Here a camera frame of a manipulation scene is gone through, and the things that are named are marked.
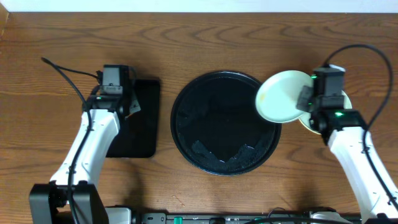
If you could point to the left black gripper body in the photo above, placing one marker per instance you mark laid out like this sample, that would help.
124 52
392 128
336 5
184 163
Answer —
127 104

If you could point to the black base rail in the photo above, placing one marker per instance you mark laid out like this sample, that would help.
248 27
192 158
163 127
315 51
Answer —
217 218

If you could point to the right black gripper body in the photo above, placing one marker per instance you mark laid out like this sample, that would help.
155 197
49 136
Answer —
304 98

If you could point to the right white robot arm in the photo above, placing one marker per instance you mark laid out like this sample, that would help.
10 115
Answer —
344 131

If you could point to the light green plate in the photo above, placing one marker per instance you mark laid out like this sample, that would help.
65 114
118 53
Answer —
277 97
305 118

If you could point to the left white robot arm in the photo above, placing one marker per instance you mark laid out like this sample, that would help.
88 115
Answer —
71 196

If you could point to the black rectangular tray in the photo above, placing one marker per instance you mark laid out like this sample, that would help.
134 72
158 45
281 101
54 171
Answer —
137 136

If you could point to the black round tray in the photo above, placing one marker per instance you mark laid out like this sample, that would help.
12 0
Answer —
215 125

